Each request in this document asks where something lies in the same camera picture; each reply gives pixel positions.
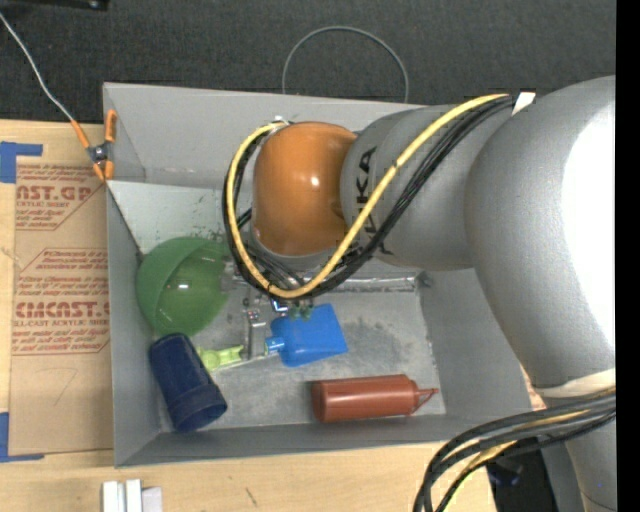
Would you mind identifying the lime green small toy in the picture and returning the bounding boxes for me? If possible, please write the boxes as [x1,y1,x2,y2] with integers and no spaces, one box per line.
[195,344,246,372]

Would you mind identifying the brown cardboard board, red print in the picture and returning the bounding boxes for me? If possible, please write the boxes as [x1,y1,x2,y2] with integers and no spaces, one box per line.
[0,118,117,464]

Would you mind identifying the red-brown squeeze bottle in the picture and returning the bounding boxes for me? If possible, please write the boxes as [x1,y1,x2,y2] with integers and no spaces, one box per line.
[310,373,440,424]

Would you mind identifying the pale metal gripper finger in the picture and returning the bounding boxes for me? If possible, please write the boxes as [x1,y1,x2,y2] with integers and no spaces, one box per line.
[218,262,241,299]
[245,307,270,359]

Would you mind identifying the dark blue cup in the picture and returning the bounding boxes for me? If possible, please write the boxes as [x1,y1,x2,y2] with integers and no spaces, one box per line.
[147,332,229,433]

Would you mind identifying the grey metal bin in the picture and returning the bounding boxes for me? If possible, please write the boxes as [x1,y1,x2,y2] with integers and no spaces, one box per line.
[102,82,539,469]

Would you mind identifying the green plastic bowl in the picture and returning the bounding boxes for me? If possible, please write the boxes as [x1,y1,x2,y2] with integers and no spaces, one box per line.
[134,236,234,337]

